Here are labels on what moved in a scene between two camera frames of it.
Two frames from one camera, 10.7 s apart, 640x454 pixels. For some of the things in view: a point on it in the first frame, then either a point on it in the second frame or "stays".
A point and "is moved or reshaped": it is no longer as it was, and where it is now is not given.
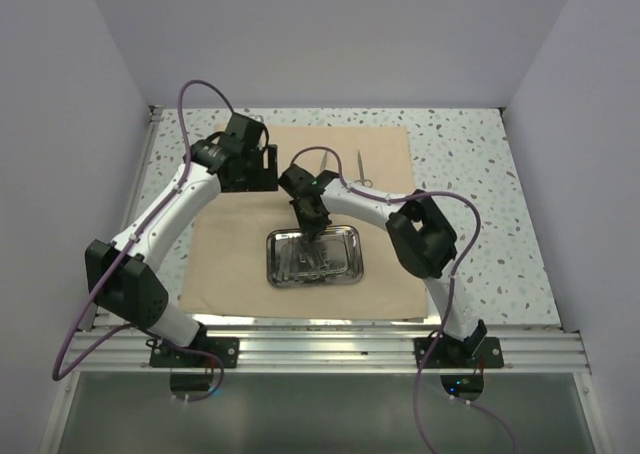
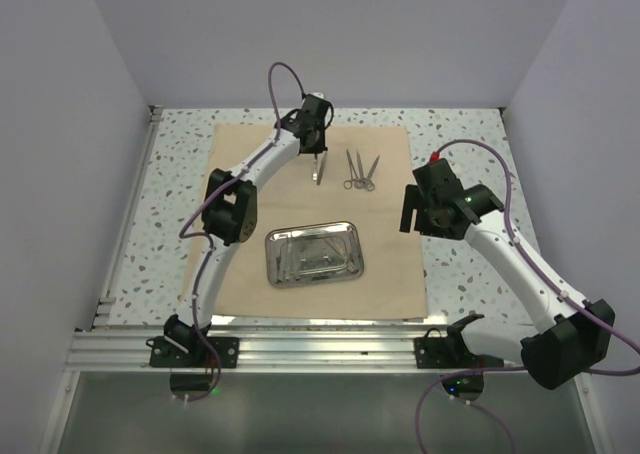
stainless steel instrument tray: x=334 y=257 stays
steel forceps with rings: x=321 y=268 → x=349 y=183
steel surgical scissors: x=363 y=181 is moved or reshaped
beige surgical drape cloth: x=224 y=267 stays
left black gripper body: x=253 y=159 → x=319 y=143
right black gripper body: x=304 y=213 → x=429 y=223
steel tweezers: x=284 y=261 → x=318 y=166
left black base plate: x=202 y=352 stays
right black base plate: x=450 y=353 stays
